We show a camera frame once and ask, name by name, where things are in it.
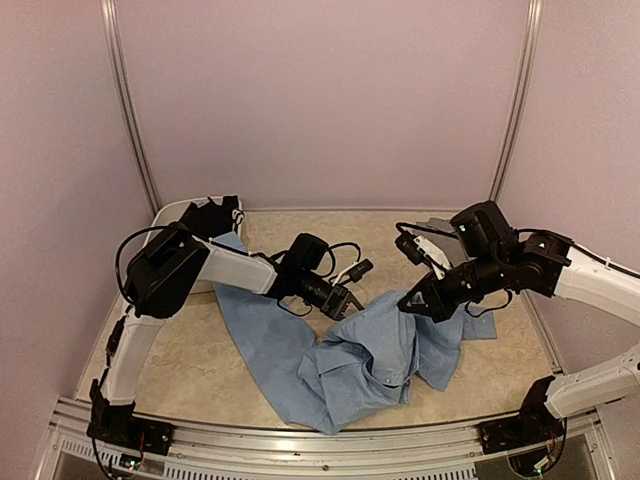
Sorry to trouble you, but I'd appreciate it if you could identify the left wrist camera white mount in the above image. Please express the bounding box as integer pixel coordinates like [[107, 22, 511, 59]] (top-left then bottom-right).
[[331, 259, 374, 286]]

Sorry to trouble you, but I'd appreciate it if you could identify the aluminium corner post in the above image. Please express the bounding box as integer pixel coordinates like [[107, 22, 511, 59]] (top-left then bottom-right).
[[489, 0, 544, 202], [99, 0, 162, 215]]

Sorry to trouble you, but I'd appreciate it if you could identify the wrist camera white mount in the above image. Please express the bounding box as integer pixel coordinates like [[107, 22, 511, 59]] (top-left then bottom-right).
[[331, 259, 374, 286], [395, 232, 452, 280]]

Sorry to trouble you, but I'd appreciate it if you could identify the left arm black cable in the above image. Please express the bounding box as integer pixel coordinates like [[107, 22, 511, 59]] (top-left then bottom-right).
[[113, 224, 181, 306]]

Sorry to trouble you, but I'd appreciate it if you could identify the black garment in basket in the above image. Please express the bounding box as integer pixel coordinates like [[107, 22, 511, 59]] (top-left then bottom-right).
[[178, 195, 242, 238]]

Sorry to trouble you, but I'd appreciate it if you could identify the left aluminium corner post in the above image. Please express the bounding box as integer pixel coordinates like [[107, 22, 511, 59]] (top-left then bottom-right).
[[99, 0, 162, 215]]

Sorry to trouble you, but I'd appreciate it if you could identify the front aluminium frame rail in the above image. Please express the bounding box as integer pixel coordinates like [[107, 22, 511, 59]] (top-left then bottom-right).
[[27, 397, 622, 479]]

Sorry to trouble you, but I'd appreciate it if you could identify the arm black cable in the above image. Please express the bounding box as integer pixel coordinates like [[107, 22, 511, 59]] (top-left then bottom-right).
[[514, 227, 640, 279], [113, 224, 181, 306]]

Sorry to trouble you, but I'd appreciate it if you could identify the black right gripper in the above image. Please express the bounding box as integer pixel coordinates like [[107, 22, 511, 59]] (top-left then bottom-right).
[[399, 249, 510, 322]]

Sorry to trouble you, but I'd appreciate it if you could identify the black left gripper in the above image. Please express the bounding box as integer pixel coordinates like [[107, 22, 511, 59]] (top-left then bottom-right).
[[297, 269, 373, 324]]

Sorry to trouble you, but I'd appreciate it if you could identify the right aluminium corner post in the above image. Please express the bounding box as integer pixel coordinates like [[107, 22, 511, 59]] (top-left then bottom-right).
[[489, 0, 544, 202]]

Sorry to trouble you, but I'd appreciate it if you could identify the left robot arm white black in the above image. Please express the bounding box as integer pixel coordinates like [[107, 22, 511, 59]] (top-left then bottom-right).
[[87, 222, 362, 455]]

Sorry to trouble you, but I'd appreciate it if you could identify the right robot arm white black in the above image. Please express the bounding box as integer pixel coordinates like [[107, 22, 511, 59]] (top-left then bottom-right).
[[396, 200, 639, 454]]

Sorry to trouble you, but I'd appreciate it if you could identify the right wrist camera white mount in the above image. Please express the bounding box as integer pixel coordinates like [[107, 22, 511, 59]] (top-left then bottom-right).
[[395, 232, 452, 280]]

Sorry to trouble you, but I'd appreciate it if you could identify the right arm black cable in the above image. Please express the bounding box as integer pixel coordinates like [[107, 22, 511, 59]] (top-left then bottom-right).
[[514, 227, 640, 279]]

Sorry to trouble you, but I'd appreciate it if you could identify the folded grey button shirt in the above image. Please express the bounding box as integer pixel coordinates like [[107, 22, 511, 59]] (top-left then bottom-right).
[[413, 217, 470, 267]]

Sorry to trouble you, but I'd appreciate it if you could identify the light blue long sleeve shirt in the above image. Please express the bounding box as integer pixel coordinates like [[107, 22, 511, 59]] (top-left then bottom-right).
[[209, 232, 499, 436]]

